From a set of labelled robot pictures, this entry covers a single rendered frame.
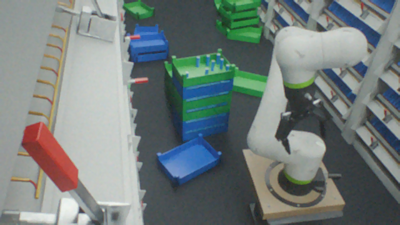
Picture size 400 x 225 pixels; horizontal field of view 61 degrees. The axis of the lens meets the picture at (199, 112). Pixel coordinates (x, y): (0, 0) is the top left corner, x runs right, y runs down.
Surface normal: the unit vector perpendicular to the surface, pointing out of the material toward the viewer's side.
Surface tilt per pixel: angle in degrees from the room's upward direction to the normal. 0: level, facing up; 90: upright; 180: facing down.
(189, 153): 0
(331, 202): 2
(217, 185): 0
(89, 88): 20
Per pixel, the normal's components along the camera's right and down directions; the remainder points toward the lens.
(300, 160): -0.36, 0.59
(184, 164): 0.04, -0.77
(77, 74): 0.37, -0.77
